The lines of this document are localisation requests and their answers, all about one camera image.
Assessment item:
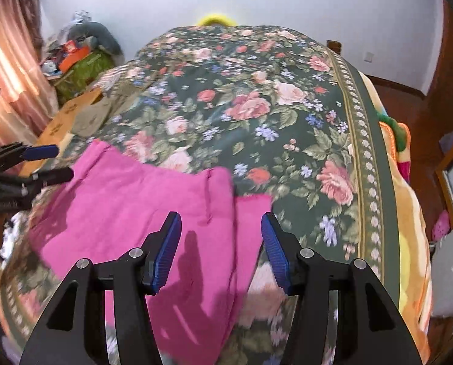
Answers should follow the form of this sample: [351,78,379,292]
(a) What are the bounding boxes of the pink pants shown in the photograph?
[29,139,273,365]

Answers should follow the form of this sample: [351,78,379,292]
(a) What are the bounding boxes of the olive green pants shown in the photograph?
[74,90,136,138]

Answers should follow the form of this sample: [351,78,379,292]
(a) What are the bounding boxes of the pink slipper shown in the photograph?
[432,210,451,241]

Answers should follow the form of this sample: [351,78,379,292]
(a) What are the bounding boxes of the green laundry basket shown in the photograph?
[54,47,115,105]

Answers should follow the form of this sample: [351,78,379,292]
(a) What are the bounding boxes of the orange box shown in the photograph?
[59,47,92,72]

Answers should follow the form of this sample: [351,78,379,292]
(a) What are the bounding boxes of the floral green blanket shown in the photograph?
[0,25,402,365]

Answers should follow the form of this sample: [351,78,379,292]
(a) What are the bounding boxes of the black white patterned cloth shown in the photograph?
[0,209,35,261]

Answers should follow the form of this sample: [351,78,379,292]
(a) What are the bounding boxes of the pile of clothes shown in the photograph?
[46,11,98,52]

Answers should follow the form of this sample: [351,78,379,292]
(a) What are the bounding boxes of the striped pink curtain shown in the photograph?
[0,0,60,149]

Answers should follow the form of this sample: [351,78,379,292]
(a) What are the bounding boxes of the brown wooden lap desk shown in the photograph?
[19,88,103,177]

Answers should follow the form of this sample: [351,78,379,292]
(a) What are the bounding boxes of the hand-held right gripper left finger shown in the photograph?
[19,211,182,365]

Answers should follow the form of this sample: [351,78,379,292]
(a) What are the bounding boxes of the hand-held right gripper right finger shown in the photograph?
[260,212,425,365]

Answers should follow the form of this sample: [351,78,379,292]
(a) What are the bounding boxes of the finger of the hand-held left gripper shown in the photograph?
[0,142,60,169]
[0,167,75,195]

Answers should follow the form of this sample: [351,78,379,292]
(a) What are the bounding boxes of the yellow foam ring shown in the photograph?
[196,13,236,28]

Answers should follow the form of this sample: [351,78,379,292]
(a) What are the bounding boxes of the grey pillow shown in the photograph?
[70,22,124,63]

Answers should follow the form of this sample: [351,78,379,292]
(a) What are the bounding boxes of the orange fleece blanket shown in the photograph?
[365,71,433,363]

